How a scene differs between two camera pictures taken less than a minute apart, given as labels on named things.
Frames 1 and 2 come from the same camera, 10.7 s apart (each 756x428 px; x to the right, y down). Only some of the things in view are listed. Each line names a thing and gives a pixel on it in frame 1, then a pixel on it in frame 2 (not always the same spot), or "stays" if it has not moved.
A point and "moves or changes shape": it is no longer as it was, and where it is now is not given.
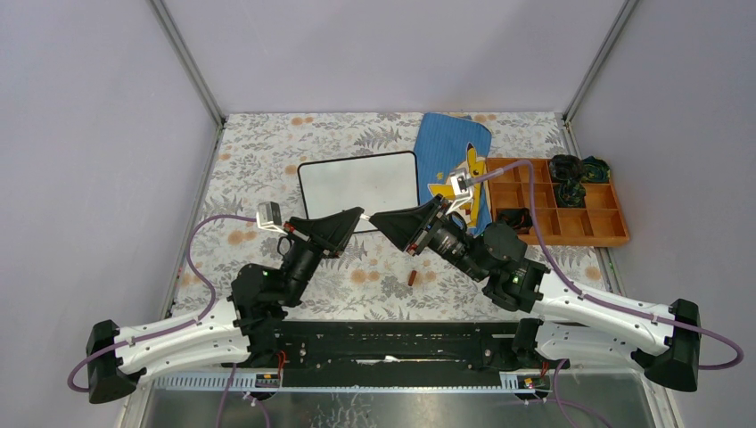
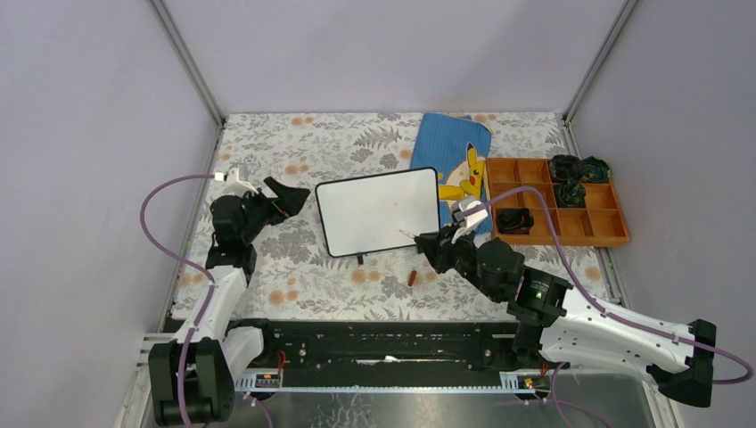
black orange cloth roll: (519, 218) stays
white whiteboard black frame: (377, 184) moves or changes shape
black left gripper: (325, 237) to (290, 201)
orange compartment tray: (599, 224) stays
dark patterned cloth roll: (595, 170) stays
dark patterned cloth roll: (570, 193) stays
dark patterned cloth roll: (566, 168) stays
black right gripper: (409, 226) to (438, 245)
